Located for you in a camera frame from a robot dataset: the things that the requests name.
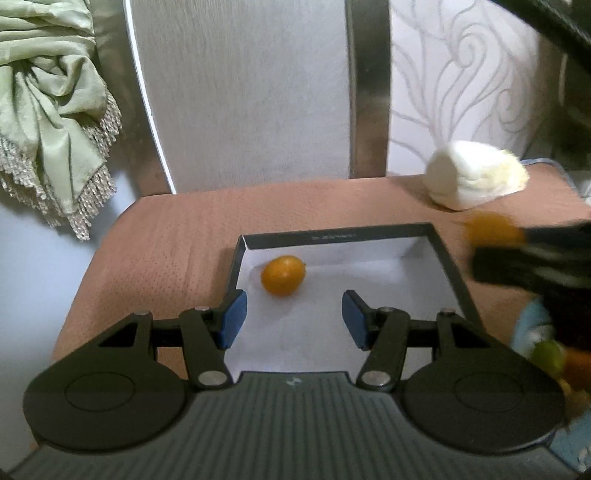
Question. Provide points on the brown table mat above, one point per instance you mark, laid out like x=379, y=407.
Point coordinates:
x=169, y=253

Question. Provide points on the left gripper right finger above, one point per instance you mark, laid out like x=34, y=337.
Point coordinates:
x=383, y=333

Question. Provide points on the orange tangerine with stem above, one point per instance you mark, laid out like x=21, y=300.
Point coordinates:
x=577, y=369

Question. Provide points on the black shallow box tray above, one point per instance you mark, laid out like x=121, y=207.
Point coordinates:
x=406, y=266

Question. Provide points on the small yellow orange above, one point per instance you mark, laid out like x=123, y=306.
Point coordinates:
x=490, y=229
x=282, y=276

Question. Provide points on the blue cartoon tiger plate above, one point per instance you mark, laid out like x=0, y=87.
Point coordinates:
x=533, y=338

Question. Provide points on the white swirl pattern panel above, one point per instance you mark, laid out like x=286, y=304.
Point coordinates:
x=468, y=70

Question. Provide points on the green tied curtain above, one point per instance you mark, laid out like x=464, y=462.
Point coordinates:
x=58, y=118

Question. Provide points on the grey cabinet door panel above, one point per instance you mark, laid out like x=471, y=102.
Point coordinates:
x=217, y=94

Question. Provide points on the napa cabbage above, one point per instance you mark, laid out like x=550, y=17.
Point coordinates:
x=463, y=175

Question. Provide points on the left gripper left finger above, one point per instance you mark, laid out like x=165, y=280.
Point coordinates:
x=207, y=334

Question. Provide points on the green lime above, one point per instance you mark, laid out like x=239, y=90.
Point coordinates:
x=549, y=356

